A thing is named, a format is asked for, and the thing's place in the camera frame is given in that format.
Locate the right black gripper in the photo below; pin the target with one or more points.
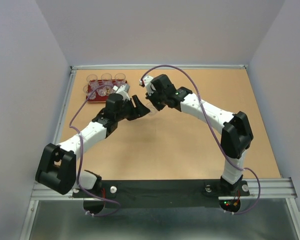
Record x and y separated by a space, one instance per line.
159 107

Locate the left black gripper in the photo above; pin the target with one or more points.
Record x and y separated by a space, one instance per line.
139 111

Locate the cluster back clear glass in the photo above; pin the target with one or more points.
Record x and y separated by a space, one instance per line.
152 109

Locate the cluster clear glass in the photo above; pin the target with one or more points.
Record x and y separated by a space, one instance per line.
102 91
152 109
111 91

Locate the cluster front clear glass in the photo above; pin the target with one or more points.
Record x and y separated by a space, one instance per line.
102 91

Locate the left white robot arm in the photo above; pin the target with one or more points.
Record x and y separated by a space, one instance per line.
57 167

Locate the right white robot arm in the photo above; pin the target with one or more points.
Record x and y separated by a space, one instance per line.
234 128

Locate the red lacquer tray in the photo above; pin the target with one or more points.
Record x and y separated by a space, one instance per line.
102 99

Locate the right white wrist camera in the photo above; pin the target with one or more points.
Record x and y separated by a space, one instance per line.
145 82

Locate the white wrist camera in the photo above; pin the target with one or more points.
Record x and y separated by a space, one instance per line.
122 90
145 82

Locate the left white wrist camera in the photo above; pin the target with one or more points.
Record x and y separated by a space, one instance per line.
122 90

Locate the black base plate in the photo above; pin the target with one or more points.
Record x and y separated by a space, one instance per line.
184 193

